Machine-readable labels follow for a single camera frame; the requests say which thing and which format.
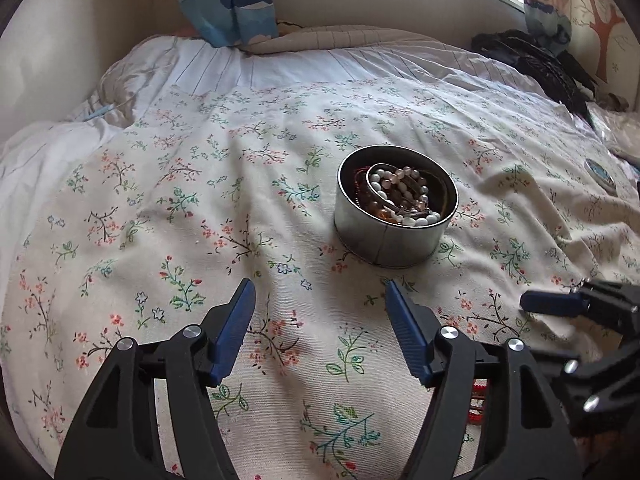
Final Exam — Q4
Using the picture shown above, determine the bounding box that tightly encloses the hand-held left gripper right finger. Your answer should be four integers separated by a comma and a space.
385, 279, 583, 480

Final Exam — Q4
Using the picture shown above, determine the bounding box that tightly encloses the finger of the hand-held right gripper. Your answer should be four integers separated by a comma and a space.
520, 280, 640, 333
532, 342, 640, 433

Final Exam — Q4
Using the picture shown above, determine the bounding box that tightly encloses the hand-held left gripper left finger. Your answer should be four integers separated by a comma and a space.
54, 277, 257, 480

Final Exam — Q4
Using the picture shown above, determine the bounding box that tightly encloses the round metal tin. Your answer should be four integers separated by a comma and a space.
334, 145, 458, 269

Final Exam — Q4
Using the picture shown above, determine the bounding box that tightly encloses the brown bead bracelet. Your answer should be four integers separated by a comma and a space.
350, 180, 401, 222

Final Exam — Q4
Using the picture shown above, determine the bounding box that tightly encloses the pink bead bracelet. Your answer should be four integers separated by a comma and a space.
390, 166, 432, 211

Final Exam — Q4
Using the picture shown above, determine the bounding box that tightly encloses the white bead bracelet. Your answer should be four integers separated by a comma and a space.
366, 164, 443, 228

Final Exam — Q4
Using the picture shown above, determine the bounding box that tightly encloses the floral printed blanket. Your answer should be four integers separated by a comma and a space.
0, 77, 640, 480

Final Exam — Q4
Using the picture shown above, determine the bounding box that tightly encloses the round tin lid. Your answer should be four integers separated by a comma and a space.
584, 157, 619, 192

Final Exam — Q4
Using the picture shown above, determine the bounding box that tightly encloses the clear plastic bag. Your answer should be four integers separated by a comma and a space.
587, 100, 640, 166

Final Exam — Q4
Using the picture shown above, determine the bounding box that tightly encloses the black garment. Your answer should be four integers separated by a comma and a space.
470, 29, 598, 121

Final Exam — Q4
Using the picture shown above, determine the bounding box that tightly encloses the blue face mask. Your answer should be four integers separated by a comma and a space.
81, 104, 117, 122

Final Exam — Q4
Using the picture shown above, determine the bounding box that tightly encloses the white striped bed sheet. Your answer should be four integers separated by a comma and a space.
0, 35, 556, 196

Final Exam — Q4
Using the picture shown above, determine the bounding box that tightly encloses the blue printed curtain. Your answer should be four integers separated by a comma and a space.
522, 0, 573, 56

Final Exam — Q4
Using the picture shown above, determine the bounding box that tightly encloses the beige quilt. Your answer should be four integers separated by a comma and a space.
237, 22, 481, 56

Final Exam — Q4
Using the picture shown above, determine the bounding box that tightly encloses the blue patterned pillow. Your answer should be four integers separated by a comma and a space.
170, 0, 281, 48

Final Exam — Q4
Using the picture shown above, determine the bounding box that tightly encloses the red bead bracelet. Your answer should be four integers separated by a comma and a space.
466, 381, 490, 426

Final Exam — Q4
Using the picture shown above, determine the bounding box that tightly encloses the tree printed wall hanging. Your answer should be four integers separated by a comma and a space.
570, 0, 640, 88

